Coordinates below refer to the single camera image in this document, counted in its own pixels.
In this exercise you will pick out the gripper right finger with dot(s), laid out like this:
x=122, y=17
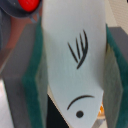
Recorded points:
x=115, y=98

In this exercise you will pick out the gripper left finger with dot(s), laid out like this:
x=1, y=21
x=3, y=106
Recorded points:
x=24, y=80

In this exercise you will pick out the red toy tomato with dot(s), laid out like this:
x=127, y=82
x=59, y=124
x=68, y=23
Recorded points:
x=29, y=5

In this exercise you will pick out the toy bread loaf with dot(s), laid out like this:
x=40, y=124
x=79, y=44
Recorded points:
x=101, y=114

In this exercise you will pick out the grey toy frying pan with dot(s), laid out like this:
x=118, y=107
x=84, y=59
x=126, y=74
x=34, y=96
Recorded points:
x=14, y=9

